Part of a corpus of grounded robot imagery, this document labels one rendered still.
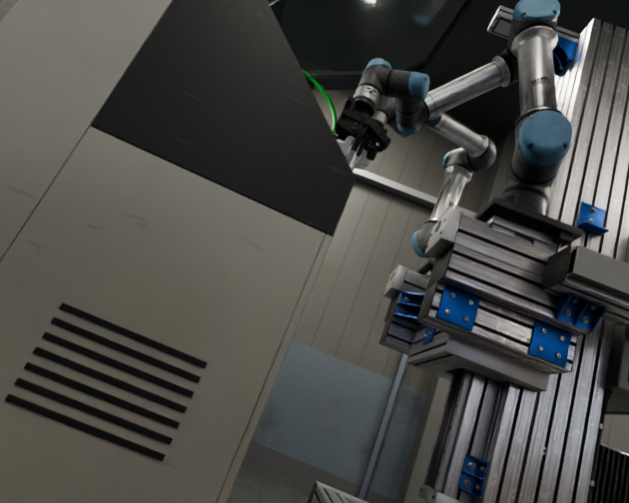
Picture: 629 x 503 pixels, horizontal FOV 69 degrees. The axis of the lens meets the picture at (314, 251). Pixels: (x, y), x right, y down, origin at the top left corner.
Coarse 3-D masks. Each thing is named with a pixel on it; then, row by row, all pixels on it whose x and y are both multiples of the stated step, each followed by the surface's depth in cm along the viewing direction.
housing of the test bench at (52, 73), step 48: (48, 0) 104; (96, 0) 106; (144, 0) 109; (0, 48) 98; (48, 48) 101; (96, 48) 103; (0, 96) 96; (48, 96) 98; (96, 96) 100; (0, 144) 93; (48, 144) 95; (0, 192) 91; (0, 240) 89
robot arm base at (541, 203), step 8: (504, 192) 123; (512, 192) 120; (520, 192) 118; (528, 192) 118; (536, 192) 118; (512, 200) 118; (520, 200) 116; (528, 200) 116; (536, 200) 116; (544, 200) 118; (528, 208) 114; (536, 208) 115; (544, 208) 117
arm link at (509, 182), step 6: (510, 162) 128; (510, 168) 121; (510, 174) 122; (516, 174) 119; (510, 180) 122; (516, 180) 120; (522, 180) 118; (546, 180) 116; (552, 180) 118; (504, 186) 125; (510, 186) 121; (528, 186) 118; (534, 186) 118; (540, 186) 118; (546, 186) 119; (546, 192) 119
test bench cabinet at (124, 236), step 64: (64, 192) 94; (128, 192) 96; (192, 192) 100; (64, 256) 90; (128, 256) 93; (192, 256) 96; (256, 256) 99; (320, 256) 102; (0, 320) 85; (64, 320) 87; (128, 320) 90; (192, 320) 93; (256, 320) 95; (0, 384) 82; (64, 384) 85; (128, 384) 87; (192, 384) 90; (256, 384) 92; (0, 448) 80; (64, 448) 82; (128, 448) 84; (192, 448) 87
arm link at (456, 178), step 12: (456, 156) 194; (468, 156) 189; (444, 168) 200; (456, 168) 191; (468, 168) 191; (456, 180) 190; (468, 180) 194; (444, 192) 189; (456, 192) 188; (444, 204) 186; (456, 204) 188; (432, 216) 186; (420, 240) 181; (420, 252) 183
